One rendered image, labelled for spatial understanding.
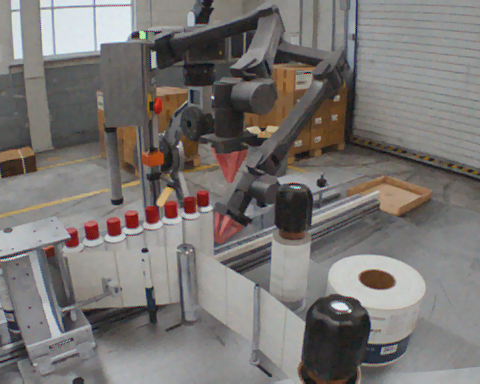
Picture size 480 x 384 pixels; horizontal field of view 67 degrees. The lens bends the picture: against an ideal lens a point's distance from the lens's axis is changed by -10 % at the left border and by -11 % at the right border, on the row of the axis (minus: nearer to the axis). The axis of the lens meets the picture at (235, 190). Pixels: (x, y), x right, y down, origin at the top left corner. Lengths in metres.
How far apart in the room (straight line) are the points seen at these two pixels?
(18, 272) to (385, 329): 0.67
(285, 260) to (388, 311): 0.25
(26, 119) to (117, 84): 5.46
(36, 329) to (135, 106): 0.51
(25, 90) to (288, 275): 5.67
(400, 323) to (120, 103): 0.73
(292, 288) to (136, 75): 0.58
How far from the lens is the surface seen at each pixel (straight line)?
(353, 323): 0.48
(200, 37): 1.28
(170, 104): 4.56
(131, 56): 0.90
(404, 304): 0.79
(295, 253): 0.87
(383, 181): 2.00
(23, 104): 6.31
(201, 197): 1.05
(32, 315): 0.81
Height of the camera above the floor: 1.47
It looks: 21 degrees down
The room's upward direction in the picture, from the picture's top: straight up
